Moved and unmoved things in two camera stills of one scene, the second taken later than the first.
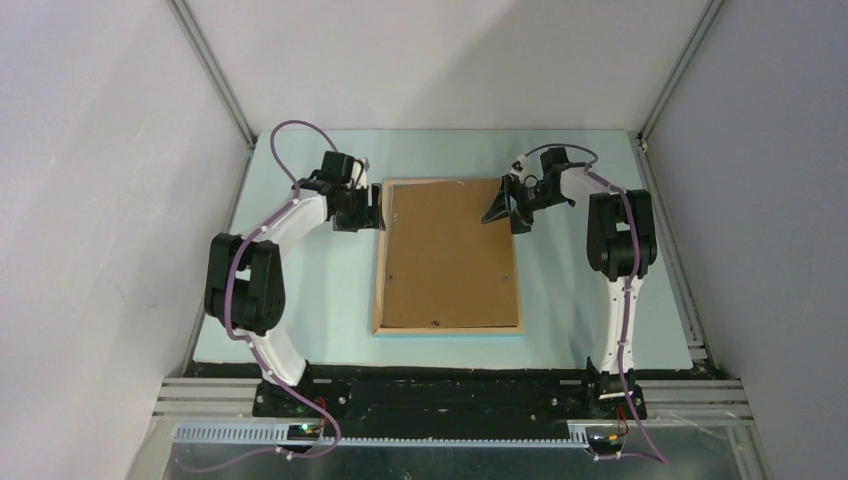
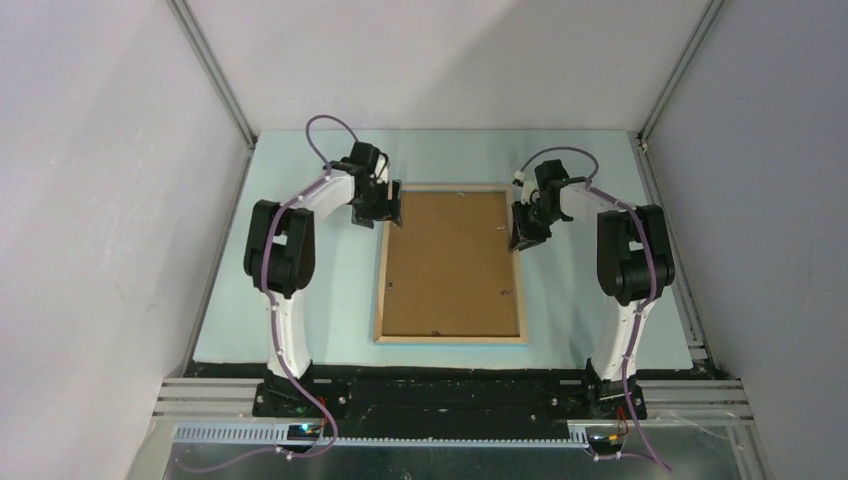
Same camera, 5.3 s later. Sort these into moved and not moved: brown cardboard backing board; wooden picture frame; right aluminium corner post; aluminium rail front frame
Moved: wooden picture frame
Not moved: aluminium rail front frame; brown cardboard backing board; right aluminium corner post
